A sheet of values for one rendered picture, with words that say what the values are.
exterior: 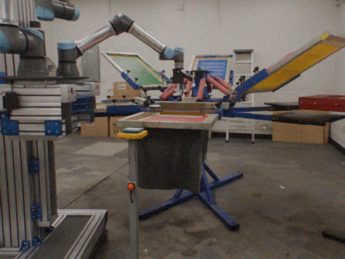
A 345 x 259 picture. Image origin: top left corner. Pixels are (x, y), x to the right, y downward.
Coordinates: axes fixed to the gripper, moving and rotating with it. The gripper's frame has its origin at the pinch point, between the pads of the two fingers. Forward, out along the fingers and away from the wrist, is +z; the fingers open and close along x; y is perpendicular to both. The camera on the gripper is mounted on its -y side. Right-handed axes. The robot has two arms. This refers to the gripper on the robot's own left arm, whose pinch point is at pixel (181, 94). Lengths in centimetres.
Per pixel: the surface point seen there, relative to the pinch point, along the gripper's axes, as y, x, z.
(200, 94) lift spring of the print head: -7.2, -48.6, 2.8
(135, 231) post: 12, 80, 74
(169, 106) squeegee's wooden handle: 9.8, 2.0, 9.3
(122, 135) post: 16, 84, 17
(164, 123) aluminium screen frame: -1, 60, 14
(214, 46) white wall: 16, -413, -70
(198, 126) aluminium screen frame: -22, 60, 15
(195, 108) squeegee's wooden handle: -10.6, 2.3, 10.8
